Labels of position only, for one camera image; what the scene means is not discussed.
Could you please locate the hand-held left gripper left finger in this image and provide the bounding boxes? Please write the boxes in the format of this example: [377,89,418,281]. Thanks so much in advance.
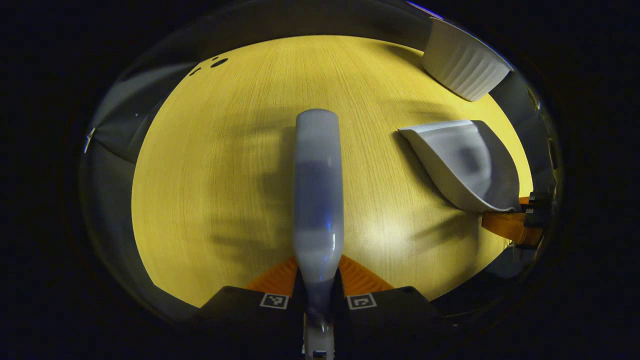
[191,255,306,348]

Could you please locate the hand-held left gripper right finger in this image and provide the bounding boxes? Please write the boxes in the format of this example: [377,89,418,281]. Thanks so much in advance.
[332,253,457,346]

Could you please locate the grey plastic dustpan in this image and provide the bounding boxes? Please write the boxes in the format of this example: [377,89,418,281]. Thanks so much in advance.
[398,119,522,214]

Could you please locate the small grey broom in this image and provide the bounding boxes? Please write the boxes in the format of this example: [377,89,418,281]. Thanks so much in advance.
[292,108,346,360]

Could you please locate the grey ribbed garbage bin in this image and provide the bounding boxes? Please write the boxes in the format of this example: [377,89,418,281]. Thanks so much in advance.
[420,17,514,103]

